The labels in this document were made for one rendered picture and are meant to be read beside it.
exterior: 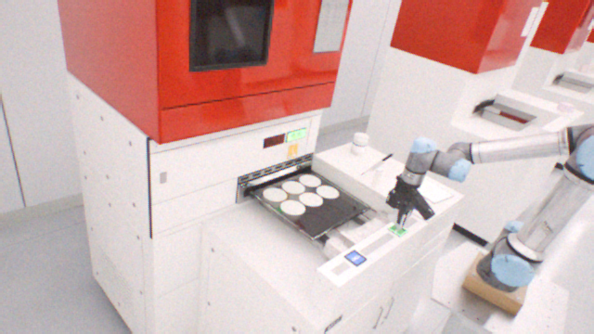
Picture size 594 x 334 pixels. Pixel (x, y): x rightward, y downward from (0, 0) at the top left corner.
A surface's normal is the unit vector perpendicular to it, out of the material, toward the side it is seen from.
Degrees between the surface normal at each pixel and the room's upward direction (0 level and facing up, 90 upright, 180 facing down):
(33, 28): 90
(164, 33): 90
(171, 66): 90
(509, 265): 97
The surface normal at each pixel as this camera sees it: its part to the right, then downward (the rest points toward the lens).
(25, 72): 0.70, 0.44
